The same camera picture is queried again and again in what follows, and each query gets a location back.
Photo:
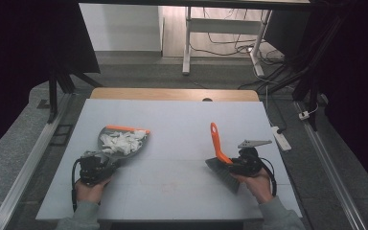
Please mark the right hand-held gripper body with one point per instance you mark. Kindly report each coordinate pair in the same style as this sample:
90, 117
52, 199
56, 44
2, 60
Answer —
250, 163

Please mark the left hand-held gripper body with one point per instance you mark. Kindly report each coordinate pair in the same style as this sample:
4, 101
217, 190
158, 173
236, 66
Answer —
92, 169

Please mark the grey dustpan with orange edge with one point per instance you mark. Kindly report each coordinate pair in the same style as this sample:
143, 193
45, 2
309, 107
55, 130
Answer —
121, 150

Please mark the pile of white paper scraps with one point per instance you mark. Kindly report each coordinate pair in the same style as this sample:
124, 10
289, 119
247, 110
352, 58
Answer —
123, 142

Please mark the person's left hand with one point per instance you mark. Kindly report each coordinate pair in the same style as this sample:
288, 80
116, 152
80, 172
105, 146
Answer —
91, 191

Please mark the person's right hand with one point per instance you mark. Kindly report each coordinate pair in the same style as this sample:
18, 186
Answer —
258, 187

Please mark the white power strip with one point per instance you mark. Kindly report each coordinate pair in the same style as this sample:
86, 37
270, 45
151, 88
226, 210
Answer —
281, 139

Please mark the black plug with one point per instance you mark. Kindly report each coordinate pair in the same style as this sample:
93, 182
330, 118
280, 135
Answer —
280, 130

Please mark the light grey table board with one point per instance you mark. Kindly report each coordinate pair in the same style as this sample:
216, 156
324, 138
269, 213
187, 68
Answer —
172, 134

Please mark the small white adapter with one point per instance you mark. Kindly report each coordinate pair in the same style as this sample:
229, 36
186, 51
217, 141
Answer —
303, 115

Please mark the black metal stand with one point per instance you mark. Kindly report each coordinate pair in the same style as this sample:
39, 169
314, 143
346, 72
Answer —
53, 96
313, 92

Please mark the wooden table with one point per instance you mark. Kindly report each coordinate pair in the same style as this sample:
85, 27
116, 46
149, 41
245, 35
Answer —
172, 94

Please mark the black curtain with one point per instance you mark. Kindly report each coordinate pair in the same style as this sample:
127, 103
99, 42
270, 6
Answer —
19, 64
357, 80

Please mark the aluminium rail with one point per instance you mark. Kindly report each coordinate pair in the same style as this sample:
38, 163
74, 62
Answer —
329, 172
28, 163

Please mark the white desk frame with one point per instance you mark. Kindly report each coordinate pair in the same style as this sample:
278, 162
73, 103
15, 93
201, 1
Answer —
187, 48

